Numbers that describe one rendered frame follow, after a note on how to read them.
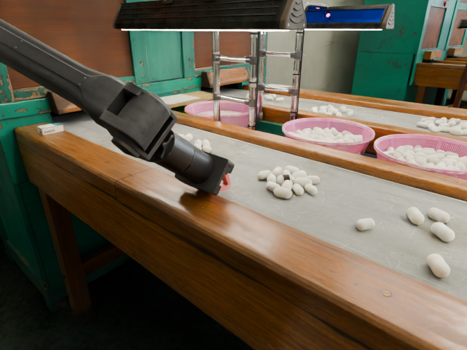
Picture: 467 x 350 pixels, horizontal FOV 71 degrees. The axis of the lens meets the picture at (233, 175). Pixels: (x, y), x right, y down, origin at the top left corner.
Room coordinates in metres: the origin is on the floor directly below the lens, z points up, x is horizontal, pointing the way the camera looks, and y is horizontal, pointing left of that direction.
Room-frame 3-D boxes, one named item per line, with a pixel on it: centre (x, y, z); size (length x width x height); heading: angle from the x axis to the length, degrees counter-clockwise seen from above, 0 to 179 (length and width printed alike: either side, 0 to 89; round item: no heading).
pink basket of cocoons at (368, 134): (0.94, -0.28, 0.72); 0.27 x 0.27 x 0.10
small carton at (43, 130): (0.93, 0.54, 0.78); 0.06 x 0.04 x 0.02; 139
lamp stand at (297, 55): (1.27, -0.21, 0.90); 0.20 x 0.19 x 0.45; 49
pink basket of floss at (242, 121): (1.23, 0.05, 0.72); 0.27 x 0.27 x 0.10
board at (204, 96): (1.38, 0.22, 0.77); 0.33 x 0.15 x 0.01; 139
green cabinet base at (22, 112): (1.64, 0.46, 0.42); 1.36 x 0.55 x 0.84; 139
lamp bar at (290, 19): (0.91, 0.11, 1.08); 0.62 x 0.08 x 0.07; 49
